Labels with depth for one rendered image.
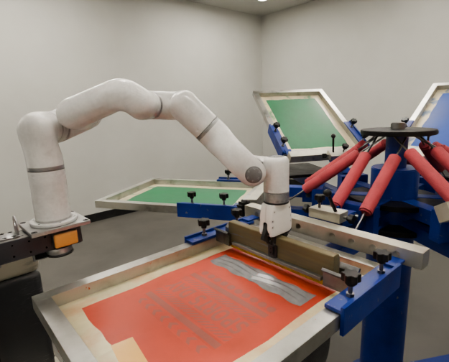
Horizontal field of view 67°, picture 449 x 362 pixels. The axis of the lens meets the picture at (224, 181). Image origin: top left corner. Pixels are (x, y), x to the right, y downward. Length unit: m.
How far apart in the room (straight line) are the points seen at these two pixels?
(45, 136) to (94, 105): 0.16
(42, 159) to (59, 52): 3.71
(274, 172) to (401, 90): 4.36
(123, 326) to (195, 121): 0.54
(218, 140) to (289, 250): 0.38
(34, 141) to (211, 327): 0.65
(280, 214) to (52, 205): 0.64
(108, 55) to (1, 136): 1.62
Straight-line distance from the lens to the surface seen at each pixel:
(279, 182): 0.97
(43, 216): 1.07
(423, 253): 1.08
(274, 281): 1.00
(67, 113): 0.99
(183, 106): 0.92
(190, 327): 0.85
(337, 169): 1.62
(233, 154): 0.89
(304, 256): 0.99
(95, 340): 0.87
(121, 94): 0.92
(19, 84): 4.53
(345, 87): 5.59
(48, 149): 1.03
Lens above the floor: 1.45
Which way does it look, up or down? 12 degrees down
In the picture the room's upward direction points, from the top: 2 degrees counter-clockwise
